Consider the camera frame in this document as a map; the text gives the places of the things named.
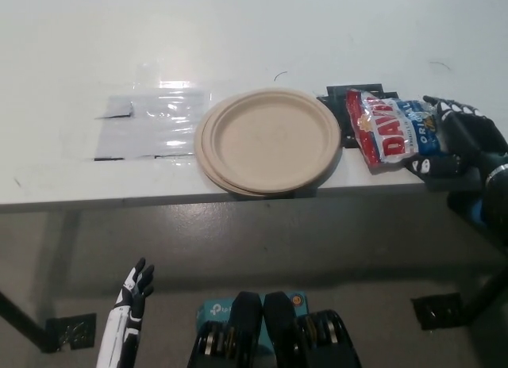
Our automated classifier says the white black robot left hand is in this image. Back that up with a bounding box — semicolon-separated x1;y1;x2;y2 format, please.
97;257;156;368

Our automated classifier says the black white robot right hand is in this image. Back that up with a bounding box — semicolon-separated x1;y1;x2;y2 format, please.
408;94;508;193

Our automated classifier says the red blue sunflower seed bag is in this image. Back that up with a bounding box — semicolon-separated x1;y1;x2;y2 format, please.
344;88;448;174

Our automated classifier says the beige paper plate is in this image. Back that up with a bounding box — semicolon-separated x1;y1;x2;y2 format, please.
200;88;342;189
194;105;318;197

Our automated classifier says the black table leg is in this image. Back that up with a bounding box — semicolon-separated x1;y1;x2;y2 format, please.
0;290;44;353
464;264;508;325

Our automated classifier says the clear plastic sheet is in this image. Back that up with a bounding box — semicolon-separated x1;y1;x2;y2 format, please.
93;90;214;161

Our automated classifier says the black blue table bracket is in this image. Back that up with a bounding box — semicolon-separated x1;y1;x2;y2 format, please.
446;191;487;230

